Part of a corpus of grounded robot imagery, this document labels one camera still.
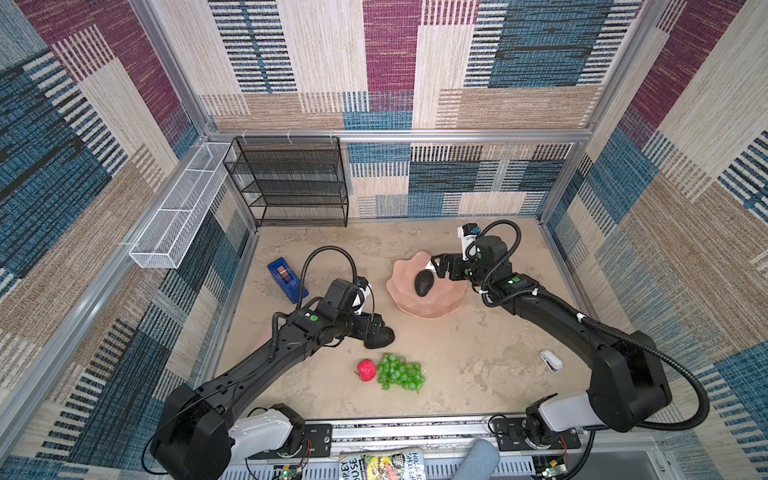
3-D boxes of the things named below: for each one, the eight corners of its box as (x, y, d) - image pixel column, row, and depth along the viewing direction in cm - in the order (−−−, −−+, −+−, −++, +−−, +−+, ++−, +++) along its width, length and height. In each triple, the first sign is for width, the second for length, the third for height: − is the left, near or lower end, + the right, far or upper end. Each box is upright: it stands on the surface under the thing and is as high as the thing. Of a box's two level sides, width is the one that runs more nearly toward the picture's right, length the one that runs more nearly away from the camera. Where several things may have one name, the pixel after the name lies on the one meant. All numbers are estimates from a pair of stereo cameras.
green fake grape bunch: (377, 391, 82) (377, 385, 78) (378, 360, 87) (377, 353, 83) (423, 391, 82) (425, 385, 77) (421, 360, 87) (422, 353, 83)
